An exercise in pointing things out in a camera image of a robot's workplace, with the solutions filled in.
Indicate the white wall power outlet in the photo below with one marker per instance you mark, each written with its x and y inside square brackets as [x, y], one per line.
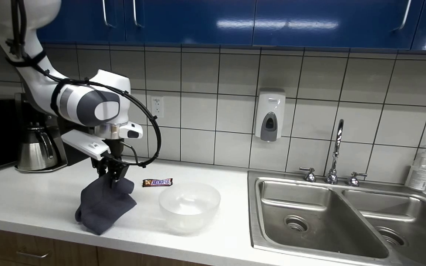
[157, 107]

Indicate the white wall soap dispenser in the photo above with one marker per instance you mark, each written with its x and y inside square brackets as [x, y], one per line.
[270, 118]

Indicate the steel coffee carafe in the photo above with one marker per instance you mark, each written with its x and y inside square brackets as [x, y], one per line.
[38, 152]

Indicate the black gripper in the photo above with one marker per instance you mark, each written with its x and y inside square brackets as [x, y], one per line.
[113, 163]

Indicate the stainless steel double sink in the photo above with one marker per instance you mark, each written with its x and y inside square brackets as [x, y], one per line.
[366, 225]

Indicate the gray towel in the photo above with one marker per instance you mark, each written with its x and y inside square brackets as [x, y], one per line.
[104, 202]

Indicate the clear plastic bowl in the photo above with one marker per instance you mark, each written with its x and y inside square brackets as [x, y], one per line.
[189, 208]

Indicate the chrome sink faucet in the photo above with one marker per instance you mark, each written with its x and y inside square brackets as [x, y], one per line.
[332, 175]

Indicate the clear soap pump bottle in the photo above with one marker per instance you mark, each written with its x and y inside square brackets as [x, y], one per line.
[416, 178]

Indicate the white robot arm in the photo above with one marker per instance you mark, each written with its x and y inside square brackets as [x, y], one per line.
[100, 103]

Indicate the wooden drawer with handle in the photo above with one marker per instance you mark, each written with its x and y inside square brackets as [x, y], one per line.
[26, 251]

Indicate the candy bar wrapper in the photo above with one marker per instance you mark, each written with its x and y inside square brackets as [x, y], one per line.
[157, 183]

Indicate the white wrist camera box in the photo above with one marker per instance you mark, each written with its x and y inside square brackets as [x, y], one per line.
[88, 144]

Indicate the black steel coffee maker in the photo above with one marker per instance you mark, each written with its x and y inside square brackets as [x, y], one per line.
[29, 116]

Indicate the blue upper cabinets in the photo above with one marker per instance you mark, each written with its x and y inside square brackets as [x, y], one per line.
[325, 24]

